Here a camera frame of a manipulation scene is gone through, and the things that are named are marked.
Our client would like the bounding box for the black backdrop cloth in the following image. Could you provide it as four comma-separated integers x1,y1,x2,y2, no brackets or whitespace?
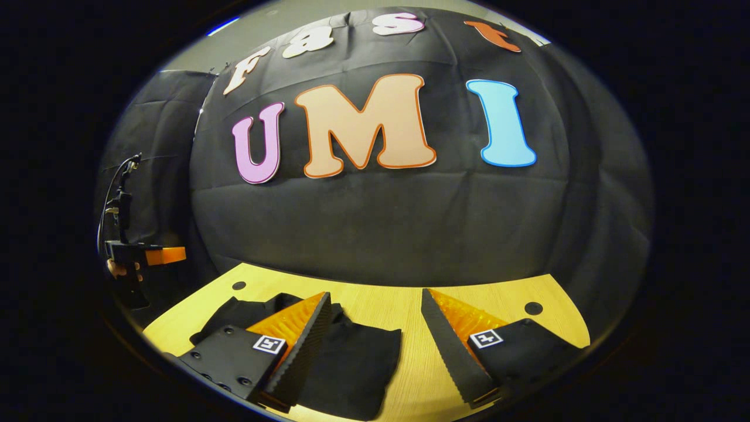
97,7,654,329

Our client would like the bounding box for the black buttoned shirt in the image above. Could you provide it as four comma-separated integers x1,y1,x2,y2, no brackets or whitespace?
189,292,403,421

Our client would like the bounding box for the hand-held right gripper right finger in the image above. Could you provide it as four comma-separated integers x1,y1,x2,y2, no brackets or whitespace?
420,287,589,409

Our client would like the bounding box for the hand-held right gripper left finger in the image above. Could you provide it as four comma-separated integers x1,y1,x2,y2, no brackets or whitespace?
179,291,333,411

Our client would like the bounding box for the black cable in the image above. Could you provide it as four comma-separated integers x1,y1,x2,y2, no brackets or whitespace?
97,154,143,247

